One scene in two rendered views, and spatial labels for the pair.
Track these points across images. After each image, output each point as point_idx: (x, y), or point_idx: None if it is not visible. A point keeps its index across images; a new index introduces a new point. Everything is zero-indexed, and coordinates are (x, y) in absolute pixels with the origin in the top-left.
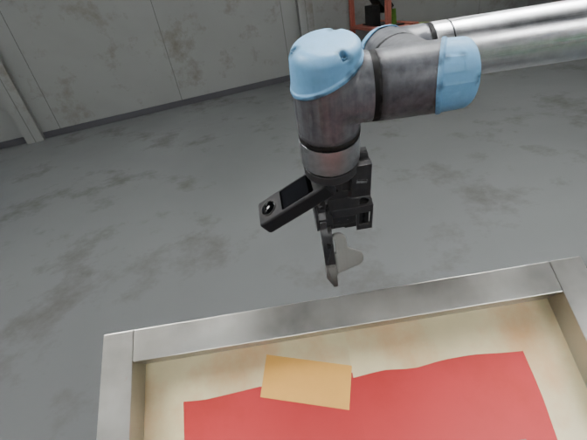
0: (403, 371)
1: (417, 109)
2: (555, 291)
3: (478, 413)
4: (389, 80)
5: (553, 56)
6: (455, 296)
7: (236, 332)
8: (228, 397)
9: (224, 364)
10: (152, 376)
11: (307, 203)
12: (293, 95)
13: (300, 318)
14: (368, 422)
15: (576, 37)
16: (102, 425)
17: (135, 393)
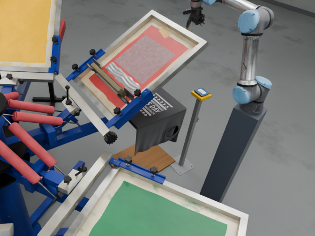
0: (174, 40)
1: (201, 0)
2: (198, 42)
3: (175, 49)
4: None
5: (238, 10)
6: (188, 33)
7: (163, 19)
8: (155, 27)
9: (159, 24)
10: (152, 19)
11: (189, 11)
12: None
13: (170, 23)
14: (164, 40)
15: (241, 8)
16: (142, 18)
17: (148, 18)
